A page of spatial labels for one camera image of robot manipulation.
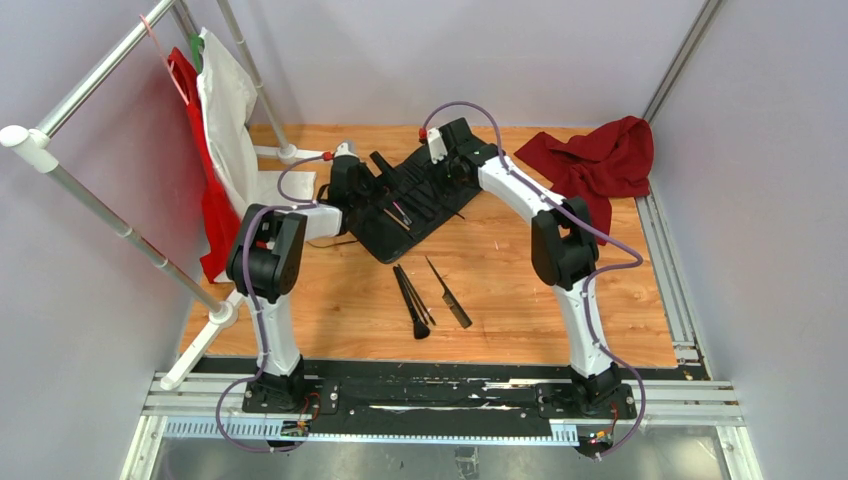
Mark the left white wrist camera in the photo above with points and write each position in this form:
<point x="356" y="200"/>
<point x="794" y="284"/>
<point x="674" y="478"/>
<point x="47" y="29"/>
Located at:
<point x="345" y="152"/>

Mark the pink hanger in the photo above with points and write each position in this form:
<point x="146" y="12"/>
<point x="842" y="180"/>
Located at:
<point x="164" y="60"/>

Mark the silver clothes rack frame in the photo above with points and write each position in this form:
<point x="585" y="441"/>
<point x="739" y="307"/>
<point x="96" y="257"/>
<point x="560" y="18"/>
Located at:
<point x="82" y="309"/>

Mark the pink handle makeup brush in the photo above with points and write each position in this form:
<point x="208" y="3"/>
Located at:
<point x="404" y="217"/>

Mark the thin black makeup brush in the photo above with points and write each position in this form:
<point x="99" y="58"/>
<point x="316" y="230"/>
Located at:
<point x="422" y="310"/>

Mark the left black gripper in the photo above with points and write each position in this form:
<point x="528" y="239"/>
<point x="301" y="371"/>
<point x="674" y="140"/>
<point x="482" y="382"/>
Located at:
<point x="382" y="183"/>

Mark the white hanging cloth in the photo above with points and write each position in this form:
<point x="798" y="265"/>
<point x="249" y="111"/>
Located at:
<point x="228" y="97"/>

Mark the red hanging garment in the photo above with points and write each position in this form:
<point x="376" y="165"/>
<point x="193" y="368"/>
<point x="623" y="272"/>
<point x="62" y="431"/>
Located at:
<point x="221" y="223"/>

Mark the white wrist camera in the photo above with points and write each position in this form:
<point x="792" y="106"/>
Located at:
<point x="345" y="152"/>
<point x="436" y="146"/>

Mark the black makeup brush roll case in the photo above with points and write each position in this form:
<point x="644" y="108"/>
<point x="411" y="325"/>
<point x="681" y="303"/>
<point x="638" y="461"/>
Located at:
<point x="383" y="238"/>

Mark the black comb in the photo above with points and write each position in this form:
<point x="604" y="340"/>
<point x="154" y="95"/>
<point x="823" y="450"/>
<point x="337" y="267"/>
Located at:
<point x="450" y="300"/>

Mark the dark red cloth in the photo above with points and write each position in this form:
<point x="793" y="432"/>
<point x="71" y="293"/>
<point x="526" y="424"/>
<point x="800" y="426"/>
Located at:
<point x="612" y="161"/>

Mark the aluminium rail frame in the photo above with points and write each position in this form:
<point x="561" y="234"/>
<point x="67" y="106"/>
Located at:
<point x="204" y="405"/>

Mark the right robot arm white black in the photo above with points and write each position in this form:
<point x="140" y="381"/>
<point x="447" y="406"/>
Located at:
<point x="564" y="253"/>

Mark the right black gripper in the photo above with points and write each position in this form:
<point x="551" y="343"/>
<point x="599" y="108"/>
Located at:
<point x="462" y="187"/>

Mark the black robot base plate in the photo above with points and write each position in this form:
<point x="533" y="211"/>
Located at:
<point x="430" y="400"/>

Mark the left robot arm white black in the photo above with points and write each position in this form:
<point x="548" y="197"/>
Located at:
<point x="264" y="264"/>

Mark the right corner aluminium post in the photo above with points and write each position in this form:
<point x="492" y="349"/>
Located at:
<point x="685" y="52"/>

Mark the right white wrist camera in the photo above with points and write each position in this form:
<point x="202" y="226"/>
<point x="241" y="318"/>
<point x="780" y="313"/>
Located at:
<point x="436" y="146"/>

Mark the large black powder brush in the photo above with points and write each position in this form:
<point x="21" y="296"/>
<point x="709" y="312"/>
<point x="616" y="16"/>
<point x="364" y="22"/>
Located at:
<point x="420" y="330"/>

